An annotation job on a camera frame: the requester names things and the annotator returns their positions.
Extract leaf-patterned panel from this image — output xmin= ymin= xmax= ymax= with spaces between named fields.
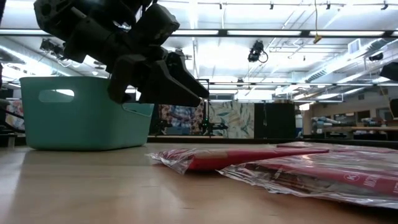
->
xmin=208 ymin=100 xmax=256 ymax=139

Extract red popcorn bag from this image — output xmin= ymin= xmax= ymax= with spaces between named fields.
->
xmin=275 ymin=141 xmax=398 ymax=156
xmin=217 ymin=151 xmax=398 ymax=210
xmin=146 ymin=146 xmax=330 ymax=175

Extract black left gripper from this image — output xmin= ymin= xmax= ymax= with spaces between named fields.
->
xmin=63 ymin=17 xmax=202 ymax=108

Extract patterned cloth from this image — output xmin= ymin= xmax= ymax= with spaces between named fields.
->
xmin=5 ymin=99 xmax=24 ymax=131

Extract black monitor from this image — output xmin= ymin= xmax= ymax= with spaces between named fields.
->
xmin=389 ymin=98 xmax=398 ymax=119

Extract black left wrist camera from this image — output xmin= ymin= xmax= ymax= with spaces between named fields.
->
xmin=129 ymin=2 xmax=181 ymax=48

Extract black background robot stand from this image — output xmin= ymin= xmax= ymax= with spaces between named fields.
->
xmin=197 ymin=78 xmax=230 ymax=138

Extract white ceiling air vent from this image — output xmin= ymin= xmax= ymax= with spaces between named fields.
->
xmin=347 ymin=38 xmax=362 ymax=56

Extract black ceiling-hung camera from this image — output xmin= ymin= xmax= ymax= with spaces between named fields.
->
xmin=247 ymin=39 xmax=269 ymax=63

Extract black aluminium table frame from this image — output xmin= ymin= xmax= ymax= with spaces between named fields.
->
xmin=146 ymin=134 xmax=398 ymax=149

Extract black cabinet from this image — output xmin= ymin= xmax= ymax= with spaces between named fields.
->
xmin=254 ymin=102 xmax=297 ymax=139

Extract teal plastic basket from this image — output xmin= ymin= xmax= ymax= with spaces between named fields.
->
xmin=19 ymin=76 xmax=155 ymax=152

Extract fabric rolls on shelf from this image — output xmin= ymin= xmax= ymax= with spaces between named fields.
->
xmin=310 ymin=115 xmax=343 ymax=131

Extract yellow hanging tag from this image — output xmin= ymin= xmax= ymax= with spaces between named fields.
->
xmin=313 ymin=0 xmax=323 ymax=45

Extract black ceiling-hung device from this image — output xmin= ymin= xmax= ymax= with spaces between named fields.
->
xmin=39 ymin=38 xmax=71 ymax=62

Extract floral-patterned panel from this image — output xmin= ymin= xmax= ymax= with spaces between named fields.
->
xmin=159 ymin=99 xmax=206 ymax=136

